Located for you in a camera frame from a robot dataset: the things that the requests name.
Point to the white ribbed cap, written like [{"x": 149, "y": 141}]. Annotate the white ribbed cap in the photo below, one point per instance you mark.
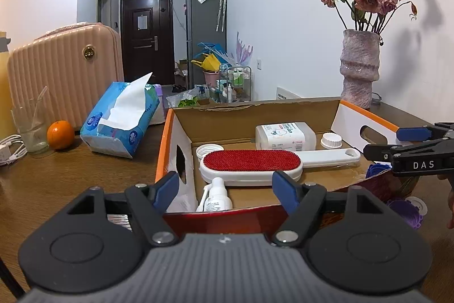
[{"x": 204, "y": 150}]

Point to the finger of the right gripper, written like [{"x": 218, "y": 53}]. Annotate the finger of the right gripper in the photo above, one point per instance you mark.
[
  {"x": 414, "y": 134},
  {"x": 382, "y": 153}
]

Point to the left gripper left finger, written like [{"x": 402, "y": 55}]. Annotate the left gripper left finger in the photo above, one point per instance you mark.
[{"x": 147, "y": 206}]

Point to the white wipes bottle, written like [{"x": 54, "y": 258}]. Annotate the white wipes bottle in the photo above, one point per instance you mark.
[{"x": 291, "y": 136}]

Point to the white round lid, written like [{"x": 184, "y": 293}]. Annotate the white round lid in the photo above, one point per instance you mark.
[{"x": 331, "y": 140}]

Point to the orange fruit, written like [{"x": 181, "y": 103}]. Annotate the orange fruit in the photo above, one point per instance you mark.
[{"x": 60, "y": 135}]

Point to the red white lint brush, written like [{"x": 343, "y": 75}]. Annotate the red white lint brush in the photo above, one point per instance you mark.
[{"x": 254, "y": 168}]

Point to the red cardboard box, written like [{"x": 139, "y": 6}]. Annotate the red cardboard box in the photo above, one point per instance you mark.
[{"x": 257, "y": 209}]

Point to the grey refrigerator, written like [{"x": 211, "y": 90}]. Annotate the grey refrigerator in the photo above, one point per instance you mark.
[{"x": 201, "y": 22}]

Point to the pink ribbed suitcase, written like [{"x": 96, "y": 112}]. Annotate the pink ribbed suitcase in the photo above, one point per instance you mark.
[{"x": 76, "y": 63}]

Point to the dark entrance door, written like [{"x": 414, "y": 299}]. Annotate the dark entrance door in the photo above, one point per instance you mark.
[{"x": 147, "y": 40}]

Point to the pink textured vase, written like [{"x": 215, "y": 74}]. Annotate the pink textured vase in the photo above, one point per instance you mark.
[{"x": 359, "y": 66}]

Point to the blue ribbed cap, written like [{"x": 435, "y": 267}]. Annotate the blue ribbed cap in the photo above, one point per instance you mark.
[{"x": 376, "y": 169}]

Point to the yellow watering can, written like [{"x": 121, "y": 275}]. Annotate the yellow watering can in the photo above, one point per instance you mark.
[{"x": 210, "y": 63}]

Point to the person's right hand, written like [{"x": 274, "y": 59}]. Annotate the person's right hand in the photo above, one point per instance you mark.
[{"x": 450, "y": 179}]

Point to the clear drinking glass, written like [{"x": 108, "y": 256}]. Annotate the clear drinking glass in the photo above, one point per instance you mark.
[{"x": 30, "y": 122}]

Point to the small white spray bottle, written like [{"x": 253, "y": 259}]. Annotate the small white spray bottle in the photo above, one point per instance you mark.
[{"x": 215, "y": 197}]

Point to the wire storage rack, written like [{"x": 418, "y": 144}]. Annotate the wire storage rack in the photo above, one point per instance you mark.
[{"x": 234, "y": 84}]

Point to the blue tissue pack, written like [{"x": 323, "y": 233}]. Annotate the blue tissue pack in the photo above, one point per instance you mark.
[{"x": 120, "y": 118}]

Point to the purple tissue pack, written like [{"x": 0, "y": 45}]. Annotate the purple tissue pack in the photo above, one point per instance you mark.
[{"x": 158, "y": 117}]

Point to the black eyeglasses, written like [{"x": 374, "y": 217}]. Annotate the black eyeglasses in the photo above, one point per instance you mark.
[{"x": 376, "y": 99}]

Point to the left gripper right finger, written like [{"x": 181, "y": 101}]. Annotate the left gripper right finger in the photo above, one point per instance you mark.
[{"x": 303, "y": 205}]

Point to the yellow thermos jug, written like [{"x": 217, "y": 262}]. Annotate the yellow thermos jug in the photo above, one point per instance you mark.
[{"x": 7, "y": 126}]

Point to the purple ribbed cap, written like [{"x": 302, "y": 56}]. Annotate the purple ribbed cap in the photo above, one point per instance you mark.
[{"x": 409, "y": 213}]

